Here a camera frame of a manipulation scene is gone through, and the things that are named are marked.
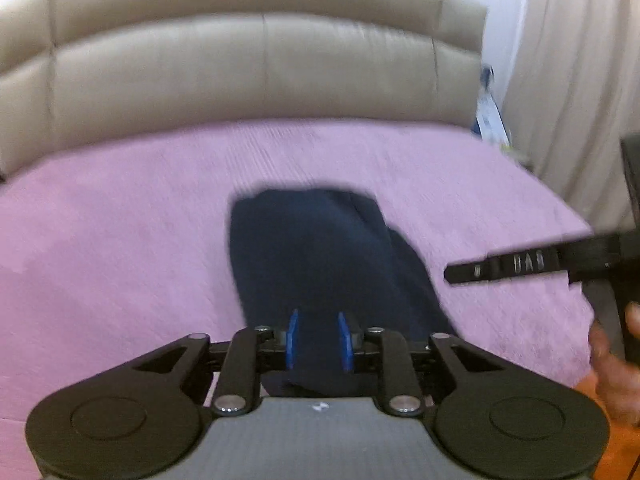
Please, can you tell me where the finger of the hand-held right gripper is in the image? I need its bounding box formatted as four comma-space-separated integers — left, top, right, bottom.
444, 240, 572, 287

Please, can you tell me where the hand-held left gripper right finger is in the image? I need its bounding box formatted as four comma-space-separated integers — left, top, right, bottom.
337, 311, 503, 417

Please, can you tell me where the pink bed blanket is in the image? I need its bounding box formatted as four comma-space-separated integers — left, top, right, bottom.
0, 119, 608, 480

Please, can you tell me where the beige curtain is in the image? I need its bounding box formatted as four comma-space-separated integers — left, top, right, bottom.
500, 0, 640, 226

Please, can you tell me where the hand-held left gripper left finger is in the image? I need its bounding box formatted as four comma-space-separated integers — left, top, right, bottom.
132, 308, 301, 417

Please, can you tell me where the navy garment with white stripes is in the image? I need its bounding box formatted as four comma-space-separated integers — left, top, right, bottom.
229, 186, 461, 398

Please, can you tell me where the blue and white package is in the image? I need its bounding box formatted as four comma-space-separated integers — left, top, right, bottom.
471, 64, 512, 150

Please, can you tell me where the beige padded headboard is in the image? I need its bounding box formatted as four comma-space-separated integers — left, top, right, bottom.
0, 0, 488, 186

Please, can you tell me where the person's right hand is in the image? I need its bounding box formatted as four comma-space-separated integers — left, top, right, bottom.
589, 302, 640, 428

